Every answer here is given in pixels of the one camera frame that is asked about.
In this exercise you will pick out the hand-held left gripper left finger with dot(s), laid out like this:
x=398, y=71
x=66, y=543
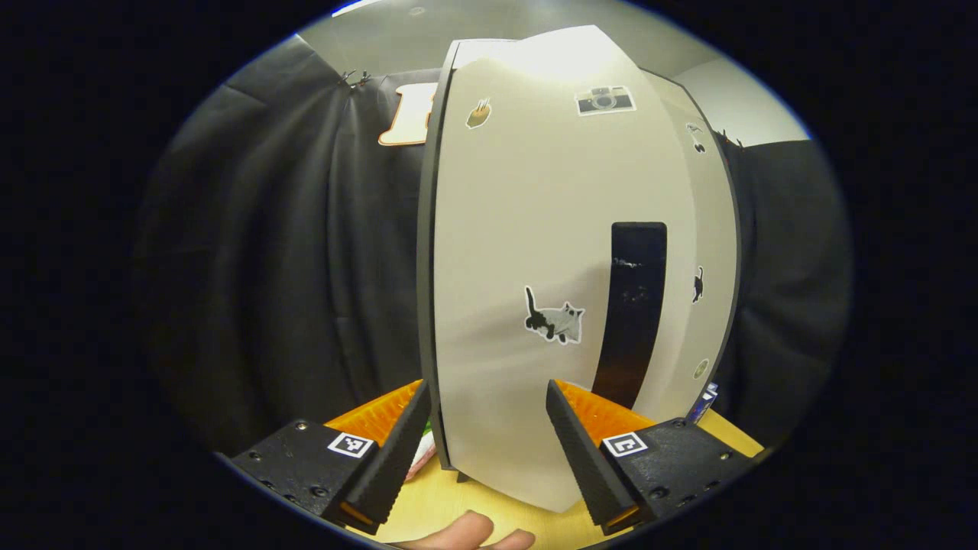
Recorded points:
x=397, y=458

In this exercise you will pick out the black backdrop cloth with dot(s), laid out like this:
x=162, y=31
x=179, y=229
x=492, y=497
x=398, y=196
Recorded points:
x=795, y=290
x=267, y=267

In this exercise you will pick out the pink white packet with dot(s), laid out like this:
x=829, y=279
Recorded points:
x=422, y=458

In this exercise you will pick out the white shoe cabinet door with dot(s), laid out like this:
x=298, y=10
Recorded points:
x=519, y=229
x=718, y=252

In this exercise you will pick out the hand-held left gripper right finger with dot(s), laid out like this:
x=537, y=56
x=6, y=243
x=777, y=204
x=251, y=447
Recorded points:
x=584, y=466

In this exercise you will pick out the blue white small box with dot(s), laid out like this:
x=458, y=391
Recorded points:
x=704, y=401

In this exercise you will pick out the white shoe cabinet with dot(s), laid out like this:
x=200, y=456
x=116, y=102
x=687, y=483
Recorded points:
x=424, y=267

